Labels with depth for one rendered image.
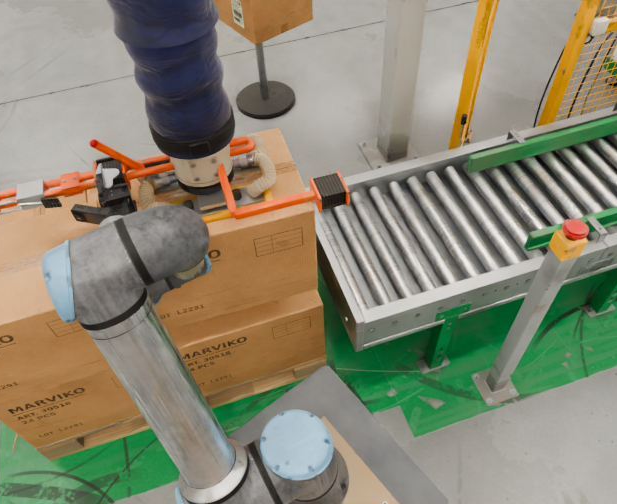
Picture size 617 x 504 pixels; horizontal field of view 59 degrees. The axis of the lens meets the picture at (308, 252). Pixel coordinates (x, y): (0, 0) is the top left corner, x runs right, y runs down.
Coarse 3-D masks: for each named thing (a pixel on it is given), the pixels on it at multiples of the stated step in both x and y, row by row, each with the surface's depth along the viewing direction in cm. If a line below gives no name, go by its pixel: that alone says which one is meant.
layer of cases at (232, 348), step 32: (96, 192) 241; (0, 224) 232; (224, 320) 197; (256, 320) 196; (288, 320) 200; (320, 320) 207; (192, 352) 195; (224, 352) 202; (256, 352) 210; (288, 352) 218; (320, 352) 226; (64, 384) 185; (96, 384) 191; (224, 384) 221; (0, 416) 187; (32, 416) 193; (64, 416) 200; (96, 416) 208; (128, 416) 216
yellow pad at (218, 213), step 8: (232, 192) 156; (240, 192) 156; (264, 192) 160; (184, 200) 159; (192, 200) 158; (240, 200) 158; (248, 200) 157; (256, 200) 157; (264, 200) 158; (192, 208) 155; (216, 208) 156; (224, 208) 156; (208, 216) 155; (216, 216) 155; (224, 216) 156
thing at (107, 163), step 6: (96, 162) 152; (102, 162) 152; (108, 162) 152; (114, 162) 152; (120, 162) 152; (96, 168) 149; (108, 168) 150; (114, 168) 150; (120, 168) 150; (126, 168) 152; (120, 174) 148; (126, 174) 148; (114, 180) 147; (120, 180) 147; (126, 180) 149
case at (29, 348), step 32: (32, 224) 176; (64, 224) 175; (96, 224) 175; (0, 256) 168; (32, 256) 167; (0, 288) 160; (32, 288) 160; (0, 320) 153; (32, 320) 156; (0, 352) 161; (32, 352) 166; (64, 352) 171; (96, 352) 177; (0, 384) 173; (32, 384) 178
